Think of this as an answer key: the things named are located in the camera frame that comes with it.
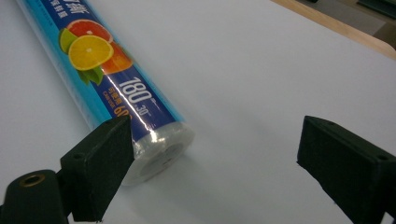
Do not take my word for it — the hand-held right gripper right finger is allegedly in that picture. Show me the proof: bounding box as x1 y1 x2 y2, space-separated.
296 115 396 224

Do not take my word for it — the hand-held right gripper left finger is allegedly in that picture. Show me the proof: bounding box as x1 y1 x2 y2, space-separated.
60 114 136 223

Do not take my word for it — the blue cling film roll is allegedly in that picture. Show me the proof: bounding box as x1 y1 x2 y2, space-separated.
15 0 196 187

